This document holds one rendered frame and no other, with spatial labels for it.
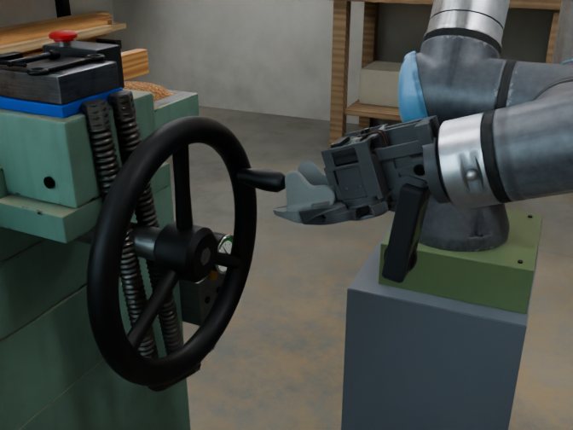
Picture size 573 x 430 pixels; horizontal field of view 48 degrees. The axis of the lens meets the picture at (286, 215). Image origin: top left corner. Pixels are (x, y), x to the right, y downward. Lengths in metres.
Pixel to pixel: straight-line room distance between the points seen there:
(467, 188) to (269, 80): 3.69
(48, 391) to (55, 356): 0.04
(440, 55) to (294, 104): 3.51
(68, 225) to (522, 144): 0.44
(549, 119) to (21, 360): 0.62
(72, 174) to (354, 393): 0.77
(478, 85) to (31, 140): 0.46
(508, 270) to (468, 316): 0.10
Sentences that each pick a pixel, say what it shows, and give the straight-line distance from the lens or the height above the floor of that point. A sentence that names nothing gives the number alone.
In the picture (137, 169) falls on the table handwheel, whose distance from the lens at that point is 0.60.
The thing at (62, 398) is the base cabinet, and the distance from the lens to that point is 0.90.
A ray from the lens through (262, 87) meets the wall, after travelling 4.31.
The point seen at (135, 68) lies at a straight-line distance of 1.13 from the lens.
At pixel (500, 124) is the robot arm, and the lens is 0.62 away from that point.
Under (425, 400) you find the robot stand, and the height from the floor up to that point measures 0.35.
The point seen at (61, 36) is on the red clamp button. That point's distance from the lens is 0.76.
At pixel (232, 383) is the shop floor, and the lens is 1.81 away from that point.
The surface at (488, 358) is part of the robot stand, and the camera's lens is 1.15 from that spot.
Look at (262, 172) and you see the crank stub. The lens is 0.73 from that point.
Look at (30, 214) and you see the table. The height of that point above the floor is 0.86.
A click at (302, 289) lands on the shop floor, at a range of 2.22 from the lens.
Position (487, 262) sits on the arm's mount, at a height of 0.63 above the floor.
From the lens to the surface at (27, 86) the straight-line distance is 0.69.
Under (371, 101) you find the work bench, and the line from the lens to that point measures 3.58.
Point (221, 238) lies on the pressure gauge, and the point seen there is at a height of 0.69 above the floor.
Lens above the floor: 1.13
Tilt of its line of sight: 24 degrees down
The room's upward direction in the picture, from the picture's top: straight up
